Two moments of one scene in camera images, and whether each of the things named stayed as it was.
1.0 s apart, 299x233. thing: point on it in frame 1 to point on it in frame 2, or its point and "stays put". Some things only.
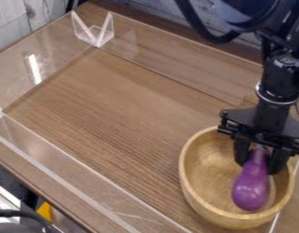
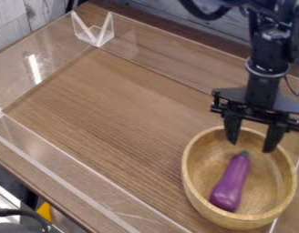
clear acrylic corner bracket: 93,35 stays put
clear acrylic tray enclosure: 100,94 stays put
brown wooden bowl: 205,181 stays put
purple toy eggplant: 250,188 to 226,195
